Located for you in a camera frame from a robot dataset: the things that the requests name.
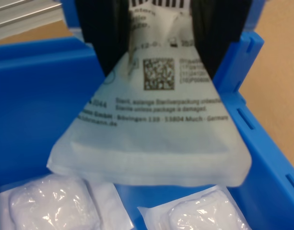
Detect white printed sterile packet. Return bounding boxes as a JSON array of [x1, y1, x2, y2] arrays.
[[46, 0, 254, 188]]

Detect blue bin with gauze packets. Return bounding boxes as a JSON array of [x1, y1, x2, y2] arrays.
[[0, 0, 294, 230]]

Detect gauze pad in clear bag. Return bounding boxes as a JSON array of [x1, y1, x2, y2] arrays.
[[0, 174, 136, 230], [136, 184, 253, 230]]

